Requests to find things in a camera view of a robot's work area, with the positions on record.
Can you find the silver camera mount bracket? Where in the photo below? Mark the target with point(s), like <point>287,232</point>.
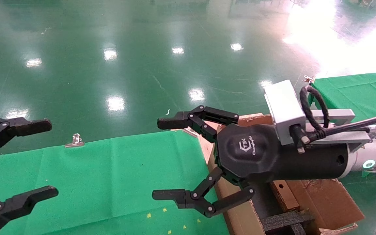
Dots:
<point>341,116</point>

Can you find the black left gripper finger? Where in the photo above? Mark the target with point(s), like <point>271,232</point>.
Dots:
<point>28,126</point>
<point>28,199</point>

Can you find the large open brown carton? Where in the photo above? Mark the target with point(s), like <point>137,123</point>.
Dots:
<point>331,199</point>

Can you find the large green tablecloth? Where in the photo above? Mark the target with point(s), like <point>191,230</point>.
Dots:
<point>93,169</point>

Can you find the silver binder clip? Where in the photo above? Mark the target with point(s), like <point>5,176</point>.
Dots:
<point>308,79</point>
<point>190,132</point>
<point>75,141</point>

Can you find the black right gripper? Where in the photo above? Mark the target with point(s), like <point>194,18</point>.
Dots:
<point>253,153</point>

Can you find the small cardboard box with hole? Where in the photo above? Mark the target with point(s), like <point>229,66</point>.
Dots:
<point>286,195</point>

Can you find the green tablecloth with hanging corner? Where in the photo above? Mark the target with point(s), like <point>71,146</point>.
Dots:
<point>354,94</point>

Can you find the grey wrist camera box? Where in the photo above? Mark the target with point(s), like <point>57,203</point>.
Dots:
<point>284,111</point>

